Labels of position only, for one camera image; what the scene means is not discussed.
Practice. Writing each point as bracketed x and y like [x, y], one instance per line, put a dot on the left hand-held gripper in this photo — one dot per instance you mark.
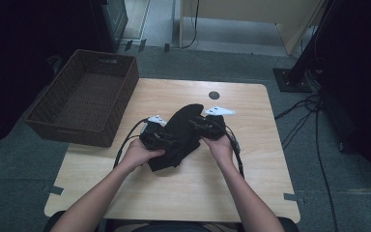
[156, 137]

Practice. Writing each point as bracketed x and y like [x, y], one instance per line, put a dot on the dark curtain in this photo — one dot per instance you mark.
[19, 48]
[364, 80]

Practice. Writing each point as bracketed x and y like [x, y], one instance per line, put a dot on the black round table grommet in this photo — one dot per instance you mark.
[214, 95]

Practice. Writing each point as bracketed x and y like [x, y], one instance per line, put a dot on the brown woven basket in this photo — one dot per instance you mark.
[87, 96]

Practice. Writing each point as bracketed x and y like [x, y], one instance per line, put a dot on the black metal stand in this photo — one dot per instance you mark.
[290, 80]

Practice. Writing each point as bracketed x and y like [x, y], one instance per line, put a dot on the person's right hand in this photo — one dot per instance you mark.
[222, 151]

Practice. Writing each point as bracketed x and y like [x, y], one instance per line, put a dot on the black pants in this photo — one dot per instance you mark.
[180, 129]

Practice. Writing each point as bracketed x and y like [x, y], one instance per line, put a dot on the person's left hand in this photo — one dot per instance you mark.
[138, 158]

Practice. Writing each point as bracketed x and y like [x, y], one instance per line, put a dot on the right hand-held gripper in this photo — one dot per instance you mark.
[212, 127]

